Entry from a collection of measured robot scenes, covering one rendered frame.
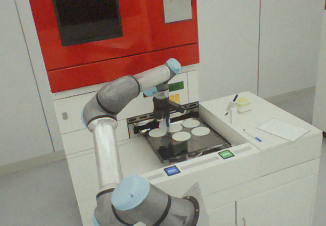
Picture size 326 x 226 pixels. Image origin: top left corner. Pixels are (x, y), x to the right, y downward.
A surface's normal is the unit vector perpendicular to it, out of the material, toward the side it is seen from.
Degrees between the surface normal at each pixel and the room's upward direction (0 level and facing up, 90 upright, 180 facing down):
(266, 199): 90
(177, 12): 90
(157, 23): 90
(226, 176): 90
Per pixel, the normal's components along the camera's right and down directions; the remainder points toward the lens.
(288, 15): 0.36, 0.37
